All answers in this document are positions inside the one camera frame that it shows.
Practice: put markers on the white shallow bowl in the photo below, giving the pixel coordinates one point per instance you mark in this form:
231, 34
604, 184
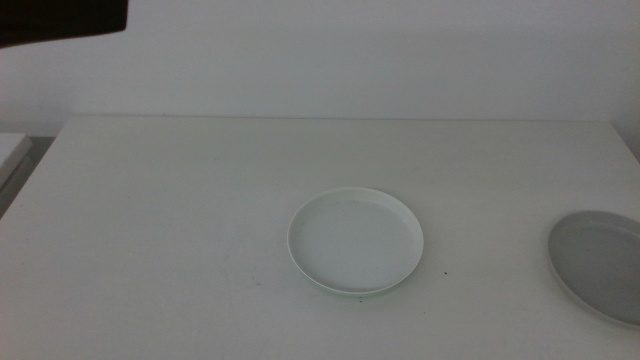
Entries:
355, 242

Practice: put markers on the grey shallow bowl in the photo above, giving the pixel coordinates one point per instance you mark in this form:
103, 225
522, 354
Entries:
600, 265

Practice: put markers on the white side furniture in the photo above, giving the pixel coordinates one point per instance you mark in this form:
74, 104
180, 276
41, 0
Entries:
10, 150

